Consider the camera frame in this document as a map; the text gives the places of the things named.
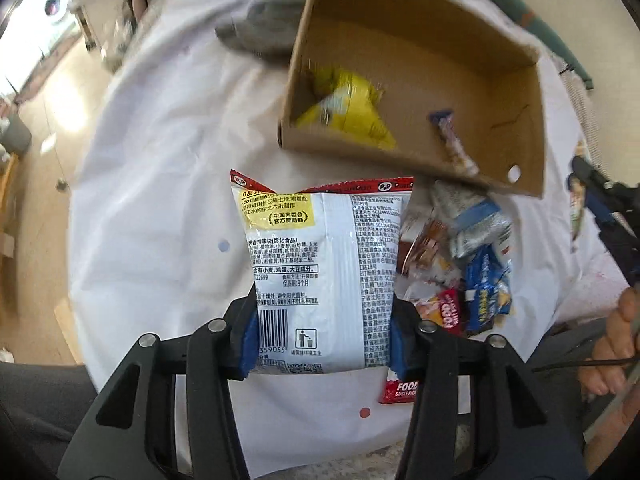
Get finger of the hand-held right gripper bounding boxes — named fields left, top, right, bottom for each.
left=570, top=156, right=640, bottom=286

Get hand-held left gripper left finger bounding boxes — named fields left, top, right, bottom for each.
left=56, top=285, right=261, bottom=480

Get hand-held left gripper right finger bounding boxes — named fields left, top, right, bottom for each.
left=390, top=295, right=588, bottom=480

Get brown snack packet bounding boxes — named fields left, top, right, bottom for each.
left=397, top=207, right=463, bottom=281

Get white snack packet red edges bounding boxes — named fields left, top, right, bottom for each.
left=230, top=169, right=416, bottom=376

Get blue and yellow snack packet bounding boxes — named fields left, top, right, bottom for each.
left=462, top=245, right=514, bottom=333

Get grey speckled snack packet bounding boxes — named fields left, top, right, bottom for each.
left=432, top=180, right=513, bottom=261

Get cardboard box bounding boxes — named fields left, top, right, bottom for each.
left=277, top=0, right=546, bottom=198

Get person's right hand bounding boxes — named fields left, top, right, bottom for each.
left=580, top=287, right=640, bottom=396

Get red label snack packet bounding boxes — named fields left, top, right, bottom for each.
left=377, top=367, right=418, bottom=406

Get striped candy bar packet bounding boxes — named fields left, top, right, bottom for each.
left=427, top=109, right=481, bottom=177

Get white printed bedsheet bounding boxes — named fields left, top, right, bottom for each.
left=65, top=0, right=640, bottom=466

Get person's dark trousers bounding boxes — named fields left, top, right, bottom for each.
left=0, top=360, right=101, bottom=480

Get grey bin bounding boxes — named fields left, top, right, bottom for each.
left=0, top=105, right=32, bottom=155

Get grey sock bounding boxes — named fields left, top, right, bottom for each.
left=215, top=0, right=308, bottom=66

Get white washing machine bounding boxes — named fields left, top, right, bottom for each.
left=30, top=0, right=76, bottom=28

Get black cable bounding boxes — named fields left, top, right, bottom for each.
left=532, top=356, right=636, bottom=373

